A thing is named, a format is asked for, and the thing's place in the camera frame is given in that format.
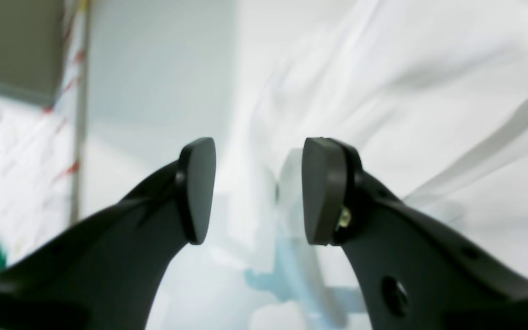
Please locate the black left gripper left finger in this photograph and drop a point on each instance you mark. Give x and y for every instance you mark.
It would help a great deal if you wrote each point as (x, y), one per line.
(103, 273)

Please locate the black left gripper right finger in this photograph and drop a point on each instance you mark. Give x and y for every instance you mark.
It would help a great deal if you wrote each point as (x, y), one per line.
(415, 273)

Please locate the white t-shirt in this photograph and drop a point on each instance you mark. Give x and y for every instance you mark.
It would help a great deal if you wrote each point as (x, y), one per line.
(433, 94)

